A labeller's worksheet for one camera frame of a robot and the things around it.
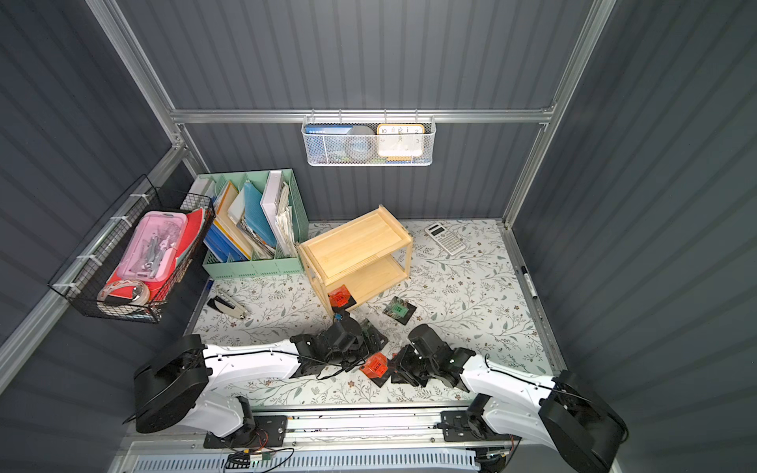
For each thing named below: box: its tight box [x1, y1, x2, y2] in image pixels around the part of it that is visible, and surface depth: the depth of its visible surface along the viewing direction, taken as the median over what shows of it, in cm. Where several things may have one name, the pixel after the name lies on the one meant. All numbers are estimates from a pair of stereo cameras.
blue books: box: [203, 220, 252, 264], surface depth 99 cm
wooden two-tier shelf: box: [297, 203, 413, 318], surface depth 90 cm
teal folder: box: [243, 181, 276, 248], surface depth 96 cm
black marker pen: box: [520, 265, 539, 299], surface depth 108 cm
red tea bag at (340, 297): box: [327, 283, 352, 308], surface depth 98 cm
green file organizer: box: [189, 168, 310, 280], surface depth 98 cm
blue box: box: [304, 124, 353, 163], surface depth 89 cm
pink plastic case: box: [116, 210, 189, 282], surface depth 74 cm
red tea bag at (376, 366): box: [358, 351, 390, 380], surface depth 85 cm
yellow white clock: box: [376, 123, 426, 158], surface depth 90 cm
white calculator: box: [423, 222, 467, 256], surface depth 117 cm
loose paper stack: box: [275, 181, 297, 256], surface depth 93 cm
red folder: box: [103, 207, 206, 302], surface depth 71 cm
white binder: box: [260, 169, 287, 258], surface depth 96 cm
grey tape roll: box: [344, 125, 377, 162], surface depth 89 cm
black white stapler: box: [206, 294, 251, 321], surface depth 96 cm
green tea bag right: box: [382, 295, 417, 326], surface depth 98 cm
